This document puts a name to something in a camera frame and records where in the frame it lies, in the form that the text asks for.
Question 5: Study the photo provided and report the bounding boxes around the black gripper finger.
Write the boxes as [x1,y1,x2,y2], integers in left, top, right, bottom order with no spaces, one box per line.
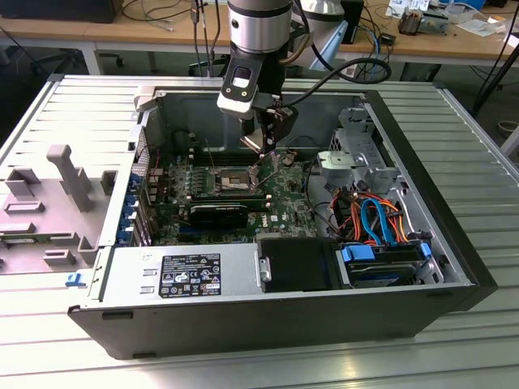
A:
[261,105,300,157]
[242,113,263,137]

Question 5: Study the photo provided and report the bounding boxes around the silver CPU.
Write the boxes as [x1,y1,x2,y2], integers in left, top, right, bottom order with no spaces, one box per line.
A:
[238,129,265,154]

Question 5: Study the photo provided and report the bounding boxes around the metal socket cover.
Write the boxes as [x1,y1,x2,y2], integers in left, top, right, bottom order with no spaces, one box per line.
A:
[250,151,281,191]

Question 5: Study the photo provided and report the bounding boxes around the CPU socket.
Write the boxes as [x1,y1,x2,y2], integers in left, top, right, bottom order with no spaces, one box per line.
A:
[212,165,261,195]

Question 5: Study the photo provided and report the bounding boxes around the blue expansion slot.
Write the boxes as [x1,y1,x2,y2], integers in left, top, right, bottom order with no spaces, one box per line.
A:
[178,226,247,242]

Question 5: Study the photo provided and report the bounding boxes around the green motherboard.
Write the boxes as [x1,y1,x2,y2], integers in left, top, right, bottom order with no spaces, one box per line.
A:
[148,147,325,246]

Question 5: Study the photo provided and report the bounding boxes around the metal disk bay cage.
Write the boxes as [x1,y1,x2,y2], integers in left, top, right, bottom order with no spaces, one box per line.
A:
[330,105,409,195]

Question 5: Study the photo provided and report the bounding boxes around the black graphics card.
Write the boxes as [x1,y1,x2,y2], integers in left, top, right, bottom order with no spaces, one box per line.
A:
[189,202,249,229]

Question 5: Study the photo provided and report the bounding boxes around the tall black box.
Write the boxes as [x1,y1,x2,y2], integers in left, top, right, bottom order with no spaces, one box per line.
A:
[340,0,366,45]

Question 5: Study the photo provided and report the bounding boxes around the blue card retainer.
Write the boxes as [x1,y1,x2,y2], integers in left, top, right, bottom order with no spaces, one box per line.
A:
[116,173,143,248]

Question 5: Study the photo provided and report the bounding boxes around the small electronic device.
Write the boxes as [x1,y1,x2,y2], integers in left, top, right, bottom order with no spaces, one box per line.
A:
[397,8,449,36]

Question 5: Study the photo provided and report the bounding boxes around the white printed boxes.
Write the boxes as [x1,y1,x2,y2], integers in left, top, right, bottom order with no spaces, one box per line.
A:
[387,0,431,17]

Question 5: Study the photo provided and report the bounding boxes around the hard disk in blue carrier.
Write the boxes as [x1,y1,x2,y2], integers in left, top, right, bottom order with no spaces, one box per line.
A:
[340,242,434,289]

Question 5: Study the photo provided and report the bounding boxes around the black power supply label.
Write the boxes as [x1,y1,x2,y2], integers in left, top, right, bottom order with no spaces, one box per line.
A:
[161,254,222,300]

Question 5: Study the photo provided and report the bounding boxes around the grey power supply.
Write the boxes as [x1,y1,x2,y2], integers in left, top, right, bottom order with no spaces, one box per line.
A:
[97,242,260,304]

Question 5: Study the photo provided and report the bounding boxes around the black open PC case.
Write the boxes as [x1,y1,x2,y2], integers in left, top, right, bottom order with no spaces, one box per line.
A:
[66,83,499,361]

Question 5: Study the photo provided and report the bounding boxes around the wooden desk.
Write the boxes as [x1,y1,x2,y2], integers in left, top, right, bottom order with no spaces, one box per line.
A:
[0,0,519,68]

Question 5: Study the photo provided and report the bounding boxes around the wide black box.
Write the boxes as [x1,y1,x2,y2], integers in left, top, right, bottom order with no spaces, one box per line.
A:
[0,0,122,24]

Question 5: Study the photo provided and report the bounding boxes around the grey parts rack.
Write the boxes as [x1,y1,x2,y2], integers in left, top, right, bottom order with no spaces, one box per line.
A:
[0,143,119,277]

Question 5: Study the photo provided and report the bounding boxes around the thick black camera cable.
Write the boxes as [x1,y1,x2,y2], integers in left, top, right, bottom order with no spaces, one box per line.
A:
[253,58,392,119]

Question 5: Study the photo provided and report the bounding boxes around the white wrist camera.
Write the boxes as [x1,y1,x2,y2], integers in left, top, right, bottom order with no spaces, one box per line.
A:
[216,64,264,122]

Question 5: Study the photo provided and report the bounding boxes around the orange wire bundle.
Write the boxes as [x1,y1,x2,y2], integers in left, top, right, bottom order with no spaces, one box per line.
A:
[332,190,406,244]

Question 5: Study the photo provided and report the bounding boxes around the blue flat wire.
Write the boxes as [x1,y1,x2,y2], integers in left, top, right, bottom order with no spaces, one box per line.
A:
[360,197,401,249]

